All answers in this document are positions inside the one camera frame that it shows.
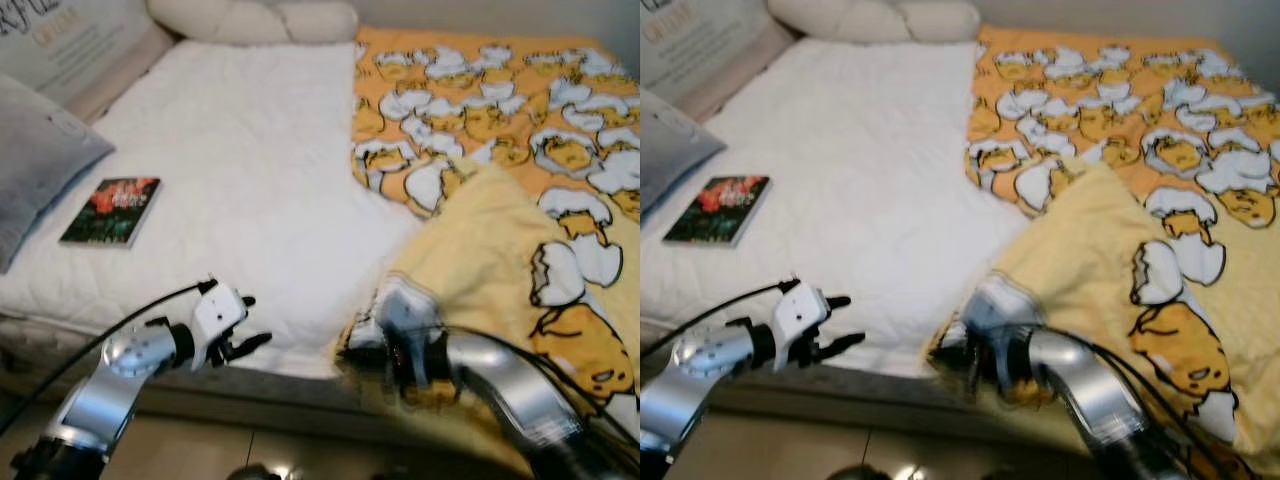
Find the white quilted mattress pad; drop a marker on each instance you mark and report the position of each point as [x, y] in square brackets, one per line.
[250, 180]
[870, 180]

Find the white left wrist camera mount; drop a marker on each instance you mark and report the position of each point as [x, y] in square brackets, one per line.
[803, 312]
[218, 315]

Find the tan bed frame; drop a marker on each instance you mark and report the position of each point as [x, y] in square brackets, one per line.
[250, 410]
[850, 410]

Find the grey plush square pillow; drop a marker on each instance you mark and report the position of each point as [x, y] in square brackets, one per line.
[675, 160]
[40, 160]

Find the orange cartoon egg blanket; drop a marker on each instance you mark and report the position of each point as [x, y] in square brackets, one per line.
[1130, 150]
[500, 150]

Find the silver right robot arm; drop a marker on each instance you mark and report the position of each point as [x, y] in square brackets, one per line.
[1090, 390]
[520, 390]

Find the beige padded bed bumper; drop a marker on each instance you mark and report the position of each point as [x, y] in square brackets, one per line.
[740, 75]
[130, 75]

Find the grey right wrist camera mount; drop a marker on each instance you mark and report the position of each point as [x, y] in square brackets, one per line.
[1000, 315]
[405, 320]

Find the dark red green book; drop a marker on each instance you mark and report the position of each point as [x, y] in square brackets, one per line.
[110, 210]
[718, 210]

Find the grey patterned mattress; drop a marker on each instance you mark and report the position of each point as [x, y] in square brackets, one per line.
[150, 350]
[800, 355]

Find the beige twisted long pillow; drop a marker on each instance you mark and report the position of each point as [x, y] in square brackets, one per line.
[250, 20]
[870, 18]

